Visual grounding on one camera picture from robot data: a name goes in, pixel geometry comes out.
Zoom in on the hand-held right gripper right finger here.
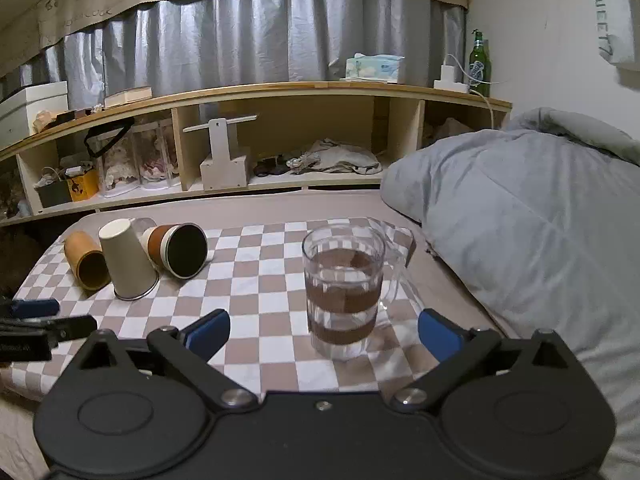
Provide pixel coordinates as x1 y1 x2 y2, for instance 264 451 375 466
389 308 575 412

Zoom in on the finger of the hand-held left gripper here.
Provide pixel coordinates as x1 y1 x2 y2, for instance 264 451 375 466
0 315 99 347
0 296 61 318

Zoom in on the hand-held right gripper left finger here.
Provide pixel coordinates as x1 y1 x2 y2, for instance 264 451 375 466
75 309 261 412

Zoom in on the cream paper cup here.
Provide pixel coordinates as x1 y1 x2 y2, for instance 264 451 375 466
98 218 160 302

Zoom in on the brown bamboo cup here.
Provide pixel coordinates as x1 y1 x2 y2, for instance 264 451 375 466
63 230 112 292

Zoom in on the white brown cup black lid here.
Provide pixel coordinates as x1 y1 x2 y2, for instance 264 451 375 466
141 223 209 280

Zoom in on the checkered cloth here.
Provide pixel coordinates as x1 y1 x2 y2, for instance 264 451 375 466
10 216 438 395

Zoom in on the clear glass mug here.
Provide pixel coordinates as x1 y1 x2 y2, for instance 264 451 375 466
301 218 417 362

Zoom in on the dark green box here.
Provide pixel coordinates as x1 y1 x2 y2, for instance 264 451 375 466
34 180 73 210

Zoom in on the yellow box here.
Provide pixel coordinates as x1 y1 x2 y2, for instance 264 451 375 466
65 167 100 204

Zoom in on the grey duvet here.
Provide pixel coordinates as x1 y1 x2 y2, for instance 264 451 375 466
380 107 640 361

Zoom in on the clear plastic container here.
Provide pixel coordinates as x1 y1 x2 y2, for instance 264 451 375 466
132 119 180 190
97 126 140 199

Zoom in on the white wooden tool caddy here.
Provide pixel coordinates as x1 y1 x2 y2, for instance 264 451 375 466
182 114 259 192

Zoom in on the dark small item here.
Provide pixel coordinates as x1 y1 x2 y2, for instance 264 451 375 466
253 155 292 178

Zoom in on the white storage box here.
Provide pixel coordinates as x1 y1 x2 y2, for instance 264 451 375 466
0 81 70 149

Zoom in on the crumpled beige cloth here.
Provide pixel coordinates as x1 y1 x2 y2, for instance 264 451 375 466
299 138 384 177

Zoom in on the book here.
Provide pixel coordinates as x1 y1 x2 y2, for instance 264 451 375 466
103 86 153 109

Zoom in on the wooden shelf unit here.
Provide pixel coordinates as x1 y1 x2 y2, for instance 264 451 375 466
0 81 514 227

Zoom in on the green glass bottle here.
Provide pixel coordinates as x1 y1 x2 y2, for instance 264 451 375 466
467 30 493 99

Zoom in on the tissue box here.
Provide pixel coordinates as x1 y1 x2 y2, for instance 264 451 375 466
340 53 406 85

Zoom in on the grey curtain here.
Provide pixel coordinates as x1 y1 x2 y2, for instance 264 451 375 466
20 0 469 111

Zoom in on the white printed bag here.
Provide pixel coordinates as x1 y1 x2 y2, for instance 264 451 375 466
587 0 640 66

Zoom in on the black bag strap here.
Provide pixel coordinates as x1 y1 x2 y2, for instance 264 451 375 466
83 117 135 159

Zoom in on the white cable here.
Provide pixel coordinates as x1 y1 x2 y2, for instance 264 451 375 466
446 53 497 131

